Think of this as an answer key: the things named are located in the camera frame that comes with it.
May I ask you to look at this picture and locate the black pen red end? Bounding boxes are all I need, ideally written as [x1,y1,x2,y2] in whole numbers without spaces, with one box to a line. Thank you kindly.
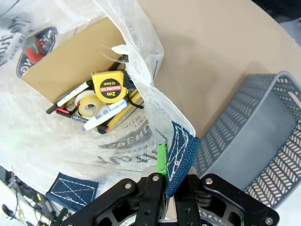
[96,124,111,135]
[55,108,90,122]

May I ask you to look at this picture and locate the white marker black cap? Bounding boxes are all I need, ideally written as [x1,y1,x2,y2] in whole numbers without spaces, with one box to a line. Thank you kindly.
[46,81,94,115]

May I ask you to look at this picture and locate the flat brown cardboard box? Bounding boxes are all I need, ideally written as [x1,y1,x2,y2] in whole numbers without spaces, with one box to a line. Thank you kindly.
[22,17,127,105]

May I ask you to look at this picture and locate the clear adhesive tape roll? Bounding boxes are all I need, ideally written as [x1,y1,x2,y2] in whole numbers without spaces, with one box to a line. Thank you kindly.
[74,89,96,104]

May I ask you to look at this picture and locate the white shopping bag blue handles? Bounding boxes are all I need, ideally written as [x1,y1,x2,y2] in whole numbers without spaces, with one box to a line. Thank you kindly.
[0,0,202,212]

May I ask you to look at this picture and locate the yellow tape measure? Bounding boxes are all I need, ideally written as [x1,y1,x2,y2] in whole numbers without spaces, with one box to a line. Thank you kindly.
[91,70,127,104]

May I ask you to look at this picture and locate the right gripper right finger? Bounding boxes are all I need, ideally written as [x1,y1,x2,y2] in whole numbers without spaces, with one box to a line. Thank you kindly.
[175,173,280,226]

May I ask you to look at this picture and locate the yellowish adhesive tape roll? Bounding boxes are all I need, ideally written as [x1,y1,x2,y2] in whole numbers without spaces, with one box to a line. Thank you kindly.
[79,95,103,118]

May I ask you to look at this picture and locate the white marker blue cap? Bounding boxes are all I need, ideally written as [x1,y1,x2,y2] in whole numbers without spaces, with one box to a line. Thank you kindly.
[81,98,129,131]

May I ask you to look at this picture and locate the red and green small object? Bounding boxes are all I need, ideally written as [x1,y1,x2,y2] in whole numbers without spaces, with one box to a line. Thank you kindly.
[22,35,45,64]

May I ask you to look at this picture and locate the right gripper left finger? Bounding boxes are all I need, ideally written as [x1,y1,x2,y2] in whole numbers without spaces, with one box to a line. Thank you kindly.
[61,143,168,226]

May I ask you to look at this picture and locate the grey plastic basket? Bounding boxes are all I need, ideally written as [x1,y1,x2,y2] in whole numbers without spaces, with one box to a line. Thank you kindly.
[192,70,301,210]

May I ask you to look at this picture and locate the yellow ruler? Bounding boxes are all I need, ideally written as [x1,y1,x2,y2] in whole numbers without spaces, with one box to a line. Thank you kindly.
[107,90,142,130]

